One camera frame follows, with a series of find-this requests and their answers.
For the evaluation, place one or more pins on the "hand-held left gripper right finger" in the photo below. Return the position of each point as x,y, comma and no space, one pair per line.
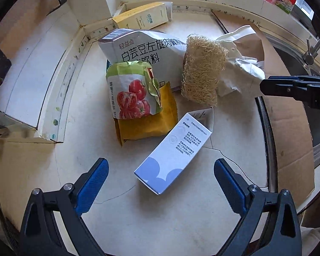
229,182

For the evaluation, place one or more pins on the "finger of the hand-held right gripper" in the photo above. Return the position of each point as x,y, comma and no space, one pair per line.
282,77
274,88

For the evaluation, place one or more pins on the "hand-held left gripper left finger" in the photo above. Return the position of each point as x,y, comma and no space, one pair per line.
94,182

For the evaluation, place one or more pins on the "white and blue box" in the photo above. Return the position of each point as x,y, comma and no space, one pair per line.
173,149

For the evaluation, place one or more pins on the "yellow snack packet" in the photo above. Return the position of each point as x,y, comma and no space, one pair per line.
149,125

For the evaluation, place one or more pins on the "white pouch with Chinese text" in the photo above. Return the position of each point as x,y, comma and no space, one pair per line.
138,50

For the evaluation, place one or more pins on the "metal faucet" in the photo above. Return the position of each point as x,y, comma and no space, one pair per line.
309,56

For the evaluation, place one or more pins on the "crumpled white paper bag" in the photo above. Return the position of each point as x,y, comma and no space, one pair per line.
245,69

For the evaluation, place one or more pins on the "cardboard sheet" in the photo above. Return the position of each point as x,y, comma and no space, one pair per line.
288,128

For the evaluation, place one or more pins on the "black rubber strip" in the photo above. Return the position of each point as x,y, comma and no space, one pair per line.
268,138

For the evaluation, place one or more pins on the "loofah sponge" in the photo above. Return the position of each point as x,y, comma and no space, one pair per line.
200,69

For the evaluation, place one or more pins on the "tomato printed bag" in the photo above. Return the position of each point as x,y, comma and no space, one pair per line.
130,93

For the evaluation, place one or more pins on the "yellow and white carton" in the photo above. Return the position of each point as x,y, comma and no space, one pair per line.
141,16

